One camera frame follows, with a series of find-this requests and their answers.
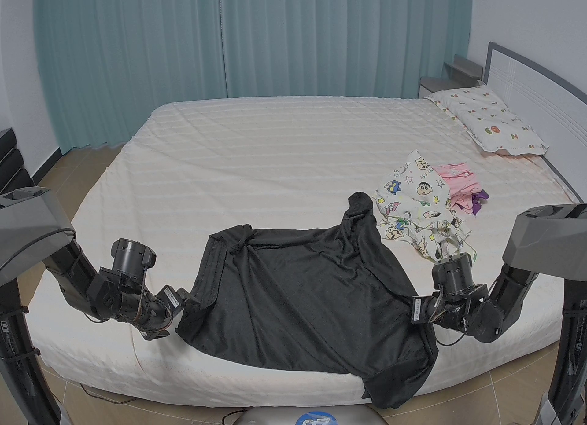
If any black cable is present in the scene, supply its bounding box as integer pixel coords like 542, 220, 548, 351
80, 381, 138, 405
0, 228, 77, 273

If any black T-shirt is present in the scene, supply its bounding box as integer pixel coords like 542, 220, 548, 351
175, 192, 439, 410

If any white printed pyjama top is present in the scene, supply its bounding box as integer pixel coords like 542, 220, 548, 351
375, 149, 472, 263

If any black chest of drawers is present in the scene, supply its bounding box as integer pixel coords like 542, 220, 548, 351
0, 127, 36, 199

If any white printed pillow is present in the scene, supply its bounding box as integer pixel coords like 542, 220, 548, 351
423, 84, 550, 156

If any grey bedside table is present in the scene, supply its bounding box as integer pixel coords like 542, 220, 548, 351
418, 54, 484, 98

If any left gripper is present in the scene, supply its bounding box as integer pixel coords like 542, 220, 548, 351
132, 286, 201, 340

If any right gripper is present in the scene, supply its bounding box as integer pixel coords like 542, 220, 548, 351
409, 295, 455, 328

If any pink garment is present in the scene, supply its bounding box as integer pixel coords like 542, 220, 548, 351
433, 162, 484, 213

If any purple garment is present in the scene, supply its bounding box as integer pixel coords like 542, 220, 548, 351
465, 189, 490, 215

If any bed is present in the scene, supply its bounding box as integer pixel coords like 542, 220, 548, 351
25, 41, 587, 408

